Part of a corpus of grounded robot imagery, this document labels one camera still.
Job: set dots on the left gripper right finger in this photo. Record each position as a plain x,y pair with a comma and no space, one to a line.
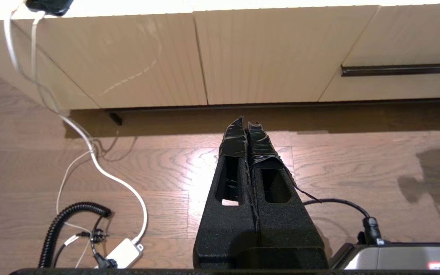
285,229

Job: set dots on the black smartphone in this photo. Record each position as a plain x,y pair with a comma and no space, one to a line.
50,5

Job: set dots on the beige wooden cabinet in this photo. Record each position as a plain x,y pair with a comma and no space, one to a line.
147,46

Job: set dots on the cream white drawer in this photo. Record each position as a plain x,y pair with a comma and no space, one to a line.
407,38

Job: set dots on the black power plug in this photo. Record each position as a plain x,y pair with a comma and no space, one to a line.
103,261

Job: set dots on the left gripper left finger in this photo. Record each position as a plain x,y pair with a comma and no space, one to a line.
227,229

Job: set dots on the grey black robot base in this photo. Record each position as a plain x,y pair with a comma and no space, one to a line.
399,256

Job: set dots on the white power adapter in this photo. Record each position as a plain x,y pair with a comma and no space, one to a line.
123,253

